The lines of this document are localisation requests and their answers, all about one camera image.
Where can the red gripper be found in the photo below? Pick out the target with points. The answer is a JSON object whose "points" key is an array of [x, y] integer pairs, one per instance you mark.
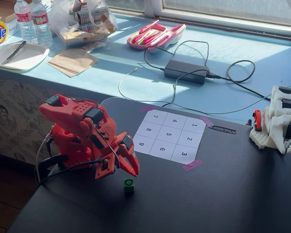
{"points": [[125, 148]]}

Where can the green cube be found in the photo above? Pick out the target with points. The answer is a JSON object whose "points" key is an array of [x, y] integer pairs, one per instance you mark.
{"points": [[128, 187]]}

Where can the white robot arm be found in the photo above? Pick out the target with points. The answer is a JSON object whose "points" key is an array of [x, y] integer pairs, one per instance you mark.
{"points": [[279, 116]]}

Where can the red robot arm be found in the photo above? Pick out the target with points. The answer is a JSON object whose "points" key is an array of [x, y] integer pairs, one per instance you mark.
{"points": [[70, 109]]}

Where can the white numbered grid paper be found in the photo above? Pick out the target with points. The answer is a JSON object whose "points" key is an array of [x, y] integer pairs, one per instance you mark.
{"points": [[168, 133]]}

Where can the purple tape strip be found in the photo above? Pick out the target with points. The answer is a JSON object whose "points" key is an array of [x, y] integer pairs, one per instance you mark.
{"points": [[192, 165], [206, 121], [149, 108]]}

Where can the black table clamp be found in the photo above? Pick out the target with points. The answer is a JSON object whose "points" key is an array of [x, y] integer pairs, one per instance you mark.
{"points": [[51, 161]]}

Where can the black power adapter brick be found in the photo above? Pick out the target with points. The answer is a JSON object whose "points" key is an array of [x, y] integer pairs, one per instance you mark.
{"points": [[185, 71]]}

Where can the brown paper napkin stack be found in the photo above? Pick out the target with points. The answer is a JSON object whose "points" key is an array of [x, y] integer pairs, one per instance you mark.
{"points": [[71, 61]]}

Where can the pink pencil case tray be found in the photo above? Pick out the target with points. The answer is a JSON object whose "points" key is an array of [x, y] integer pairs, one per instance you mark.
{"points": [[135, 43]]}

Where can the printed snack packet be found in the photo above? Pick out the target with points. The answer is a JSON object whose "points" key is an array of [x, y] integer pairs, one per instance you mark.
{"points": [[93, 46]]}

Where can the orange black clamp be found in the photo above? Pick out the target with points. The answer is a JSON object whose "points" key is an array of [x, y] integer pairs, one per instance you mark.
{"points": [[257, 119]]}

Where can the printed cardboard food tray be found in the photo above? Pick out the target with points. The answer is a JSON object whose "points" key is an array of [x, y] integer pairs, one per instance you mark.
{"points": [[87, 36]]}

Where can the pink white pencil case lid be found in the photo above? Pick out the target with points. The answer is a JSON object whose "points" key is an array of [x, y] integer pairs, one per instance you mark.
{"points": [[174, 34]]}

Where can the long pink pen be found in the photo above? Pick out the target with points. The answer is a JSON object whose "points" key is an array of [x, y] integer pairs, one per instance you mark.
{"points": [[149, 26]]}

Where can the white square plate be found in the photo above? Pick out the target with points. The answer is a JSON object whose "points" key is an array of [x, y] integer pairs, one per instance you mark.
{"points": [[26, 57]]}

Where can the rolled printed package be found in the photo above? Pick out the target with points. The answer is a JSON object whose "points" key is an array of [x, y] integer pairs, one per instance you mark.
{"points": [[92, 14]]}

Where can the clear plastic bag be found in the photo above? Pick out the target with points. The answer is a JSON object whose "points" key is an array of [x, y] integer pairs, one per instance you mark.
{"points": [[60, 19]]}

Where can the black plastic knife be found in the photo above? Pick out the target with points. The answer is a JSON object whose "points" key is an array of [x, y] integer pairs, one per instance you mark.
{"points": [[14, 52]]}

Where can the clear plastic water bottle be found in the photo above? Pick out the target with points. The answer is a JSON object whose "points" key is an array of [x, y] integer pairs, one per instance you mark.
{"points": [[41, 26], [25, 26]]}

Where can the red wrist camera mount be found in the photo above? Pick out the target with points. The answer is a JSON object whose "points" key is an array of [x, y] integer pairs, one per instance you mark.
{"points": [[104, 168]]}

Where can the white window frame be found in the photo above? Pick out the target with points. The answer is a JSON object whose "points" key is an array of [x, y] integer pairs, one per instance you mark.
{"points": [[208, 15]]}

